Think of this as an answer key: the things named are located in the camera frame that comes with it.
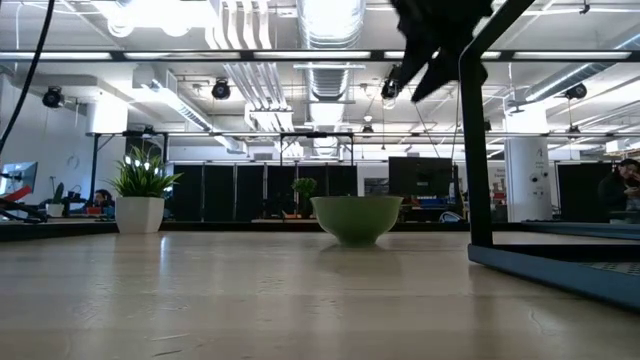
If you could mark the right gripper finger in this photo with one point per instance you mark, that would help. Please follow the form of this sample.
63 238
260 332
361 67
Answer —
440 77
414 65

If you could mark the black monitor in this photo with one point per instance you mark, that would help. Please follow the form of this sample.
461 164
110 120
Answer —
422 175

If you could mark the blue storage bins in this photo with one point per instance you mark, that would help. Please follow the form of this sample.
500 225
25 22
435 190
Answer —
435 201

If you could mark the white round pillar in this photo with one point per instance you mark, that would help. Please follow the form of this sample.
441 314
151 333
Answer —
527 170

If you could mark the black ceiling spotlight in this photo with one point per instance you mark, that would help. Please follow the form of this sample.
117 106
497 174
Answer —
575 91
221 90
52 97

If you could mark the white rounded object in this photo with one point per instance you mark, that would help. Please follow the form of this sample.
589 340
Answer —
450 217

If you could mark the small black ceiling lamp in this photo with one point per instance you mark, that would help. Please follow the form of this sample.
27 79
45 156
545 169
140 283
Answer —
573 129

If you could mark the small black ceiling fixture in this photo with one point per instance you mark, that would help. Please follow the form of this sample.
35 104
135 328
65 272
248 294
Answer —
584 6

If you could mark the small green plant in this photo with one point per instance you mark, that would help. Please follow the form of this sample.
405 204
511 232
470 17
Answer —
305 187

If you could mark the olive green bowl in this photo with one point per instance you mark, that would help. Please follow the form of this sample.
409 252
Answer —
356 220

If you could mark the person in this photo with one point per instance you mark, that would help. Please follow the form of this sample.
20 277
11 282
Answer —
102 199
612 192

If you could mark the black partition panel row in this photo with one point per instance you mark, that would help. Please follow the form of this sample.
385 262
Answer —
250 192

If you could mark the green plant white pot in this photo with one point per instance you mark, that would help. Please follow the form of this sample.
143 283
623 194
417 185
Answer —
140 215

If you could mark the small plant white pot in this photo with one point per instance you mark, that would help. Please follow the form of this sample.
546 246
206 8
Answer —
56 209

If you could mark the computer monitor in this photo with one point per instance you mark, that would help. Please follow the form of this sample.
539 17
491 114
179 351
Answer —
20 177

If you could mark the red object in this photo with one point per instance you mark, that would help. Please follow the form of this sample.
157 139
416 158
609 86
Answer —
19 193

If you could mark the black metal stand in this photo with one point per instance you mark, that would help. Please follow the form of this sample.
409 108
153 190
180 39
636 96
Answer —
20 209

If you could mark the black overhead camera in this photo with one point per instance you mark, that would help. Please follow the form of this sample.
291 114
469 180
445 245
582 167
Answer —
387 90

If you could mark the black metal frame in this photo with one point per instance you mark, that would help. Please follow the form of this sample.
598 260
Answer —
475 150

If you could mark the silver ventilation duct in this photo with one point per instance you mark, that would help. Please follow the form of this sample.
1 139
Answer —
327 30

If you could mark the thin black frame crossbar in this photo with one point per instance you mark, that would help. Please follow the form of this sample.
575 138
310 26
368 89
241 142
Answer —
320 134

